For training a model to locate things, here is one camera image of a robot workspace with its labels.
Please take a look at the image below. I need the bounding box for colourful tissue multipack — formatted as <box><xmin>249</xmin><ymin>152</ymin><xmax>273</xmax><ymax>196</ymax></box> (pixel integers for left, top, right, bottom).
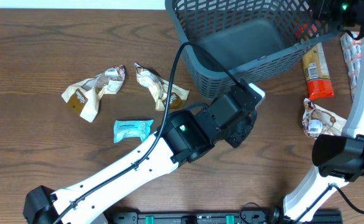
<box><xmin>340</xmin><ymin>32</ymin><xmax>362</xmax><ymax>100</ymax></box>

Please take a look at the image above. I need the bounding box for beige cookie bag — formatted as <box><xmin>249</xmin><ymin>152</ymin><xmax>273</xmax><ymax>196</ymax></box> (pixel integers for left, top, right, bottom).
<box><xmin>134</xmin><ymin>63</ymin><xmax>190</xmax><ymax>111</ymax></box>
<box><xmin>62</xmin><ymin>65</ymin><xmax>126</xmax><ymax>123</ymax></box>
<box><xmin>302</xmin><ymin>98</ymin><xmax>347</xmax><ymax>139</ymax></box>

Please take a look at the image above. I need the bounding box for dark grey plastic basket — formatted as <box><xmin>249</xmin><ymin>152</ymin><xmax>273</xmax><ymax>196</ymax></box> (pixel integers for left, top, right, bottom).
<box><xmin>165</xmin><ymin>0</ymin><xmax>339</xmax><ymax>100</ymax></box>

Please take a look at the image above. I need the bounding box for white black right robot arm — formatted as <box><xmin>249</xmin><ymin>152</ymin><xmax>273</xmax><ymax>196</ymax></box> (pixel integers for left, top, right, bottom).
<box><xmin>269</xmin><ymin>1</ymin><xmax>364</xmax><ymax>223</ymax></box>

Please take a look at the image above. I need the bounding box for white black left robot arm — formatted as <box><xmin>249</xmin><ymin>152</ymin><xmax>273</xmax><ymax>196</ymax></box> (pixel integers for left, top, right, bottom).
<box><xmin>22</xmin><ymin>93</ymin><xmax>264</xmax><ymax>223</ymax></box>

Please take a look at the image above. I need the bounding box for light blue snack packet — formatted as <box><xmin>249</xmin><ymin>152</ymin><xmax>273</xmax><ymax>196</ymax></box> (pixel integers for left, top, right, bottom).
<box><xmin>113</xmin><ymin>119</ymin><xmax>154</xmax><ymax>143</ymax></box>

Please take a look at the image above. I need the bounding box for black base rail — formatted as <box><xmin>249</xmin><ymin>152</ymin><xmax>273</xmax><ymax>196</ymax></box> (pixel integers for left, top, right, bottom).
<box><xmin>105</xmin><ymin>202</ymin><xmax>343</xmax><ymax>224</ymax></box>

